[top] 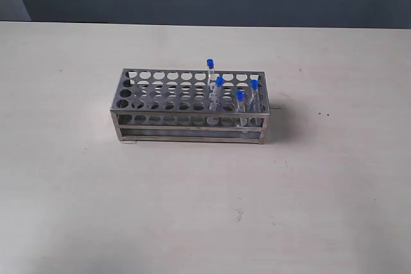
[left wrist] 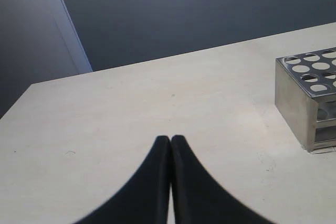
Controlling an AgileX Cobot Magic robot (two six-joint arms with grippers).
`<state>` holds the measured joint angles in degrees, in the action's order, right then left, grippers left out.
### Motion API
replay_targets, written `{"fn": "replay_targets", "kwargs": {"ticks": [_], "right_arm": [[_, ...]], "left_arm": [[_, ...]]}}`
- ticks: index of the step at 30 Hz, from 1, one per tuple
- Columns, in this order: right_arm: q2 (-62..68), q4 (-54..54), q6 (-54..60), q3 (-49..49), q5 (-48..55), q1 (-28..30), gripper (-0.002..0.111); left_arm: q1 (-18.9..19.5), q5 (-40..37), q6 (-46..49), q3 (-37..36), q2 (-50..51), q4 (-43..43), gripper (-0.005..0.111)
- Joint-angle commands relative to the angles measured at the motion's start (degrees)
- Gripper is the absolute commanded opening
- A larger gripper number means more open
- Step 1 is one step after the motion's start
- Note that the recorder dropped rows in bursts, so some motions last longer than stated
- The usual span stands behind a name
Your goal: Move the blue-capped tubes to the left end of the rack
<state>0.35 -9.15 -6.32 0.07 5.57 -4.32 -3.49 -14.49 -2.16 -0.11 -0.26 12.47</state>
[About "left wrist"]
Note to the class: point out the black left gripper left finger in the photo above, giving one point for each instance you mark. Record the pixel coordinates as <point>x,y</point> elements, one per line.
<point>145,196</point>

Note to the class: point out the stainless steel test tube rack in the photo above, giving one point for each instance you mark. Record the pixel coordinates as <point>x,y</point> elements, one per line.
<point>305,96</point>

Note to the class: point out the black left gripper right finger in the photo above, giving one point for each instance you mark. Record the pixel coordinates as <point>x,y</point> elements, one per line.
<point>198,197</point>

